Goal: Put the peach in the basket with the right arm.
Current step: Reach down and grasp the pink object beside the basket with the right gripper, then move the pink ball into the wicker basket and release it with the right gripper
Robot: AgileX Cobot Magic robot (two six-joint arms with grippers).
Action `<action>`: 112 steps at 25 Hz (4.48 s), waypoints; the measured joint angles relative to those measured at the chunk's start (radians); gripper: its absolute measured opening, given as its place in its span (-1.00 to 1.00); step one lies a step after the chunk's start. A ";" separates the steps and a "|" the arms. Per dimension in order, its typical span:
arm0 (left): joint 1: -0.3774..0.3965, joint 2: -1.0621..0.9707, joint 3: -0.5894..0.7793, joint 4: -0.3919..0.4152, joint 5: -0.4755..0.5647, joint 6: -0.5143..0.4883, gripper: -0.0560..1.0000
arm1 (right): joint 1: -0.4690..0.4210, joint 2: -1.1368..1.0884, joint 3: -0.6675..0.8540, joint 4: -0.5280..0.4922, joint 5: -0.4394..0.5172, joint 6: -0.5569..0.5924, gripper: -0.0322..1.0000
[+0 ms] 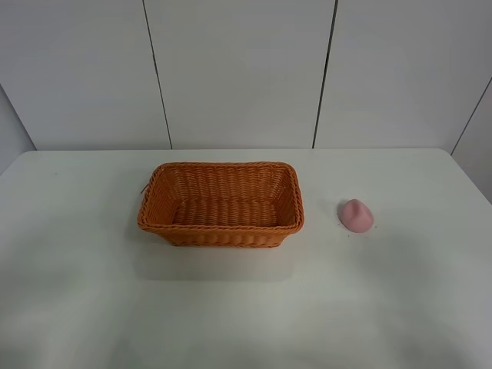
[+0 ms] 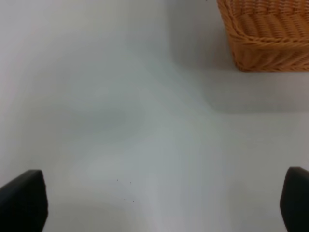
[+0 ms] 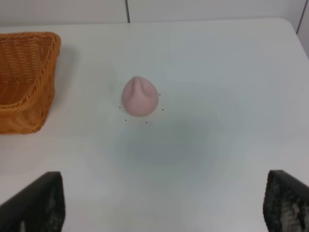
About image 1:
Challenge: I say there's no pink peach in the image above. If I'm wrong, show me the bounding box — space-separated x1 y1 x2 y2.
337 199 374 234

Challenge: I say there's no orange woven rectangular basket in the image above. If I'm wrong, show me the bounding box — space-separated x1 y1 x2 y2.
138 161 304 248

